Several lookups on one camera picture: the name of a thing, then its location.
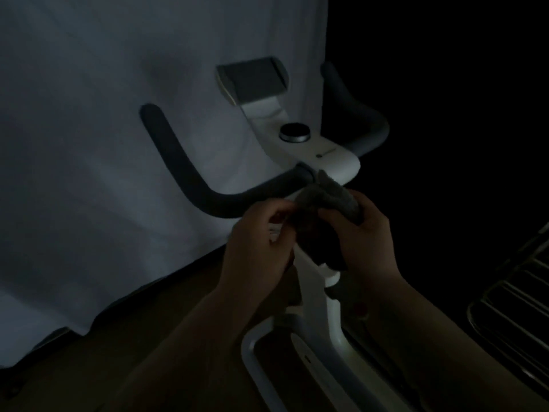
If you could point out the grey cleaning cloth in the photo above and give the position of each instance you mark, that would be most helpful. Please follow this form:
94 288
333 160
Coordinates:
330 201

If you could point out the person's left hand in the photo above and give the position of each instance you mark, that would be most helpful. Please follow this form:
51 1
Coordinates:
253 257

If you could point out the person's right hand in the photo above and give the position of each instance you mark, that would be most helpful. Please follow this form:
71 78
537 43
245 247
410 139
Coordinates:
369 248

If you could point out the person's right forearm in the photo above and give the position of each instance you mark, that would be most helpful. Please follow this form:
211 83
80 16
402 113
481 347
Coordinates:
429 351

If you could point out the white exercise bike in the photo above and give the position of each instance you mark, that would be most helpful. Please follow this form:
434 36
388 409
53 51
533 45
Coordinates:
300 155

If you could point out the grey white tablet holder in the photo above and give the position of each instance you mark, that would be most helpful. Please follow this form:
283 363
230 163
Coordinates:
253 79

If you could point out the person's left forearm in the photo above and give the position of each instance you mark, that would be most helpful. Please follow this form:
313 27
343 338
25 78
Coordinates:
193 360

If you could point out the metal drying rack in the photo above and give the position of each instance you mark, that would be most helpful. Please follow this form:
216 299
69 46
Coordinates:
514 304

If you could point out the white hanging sheet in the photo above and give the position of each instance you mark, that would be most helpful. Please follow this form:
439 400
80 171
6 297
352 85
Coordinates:
86 145

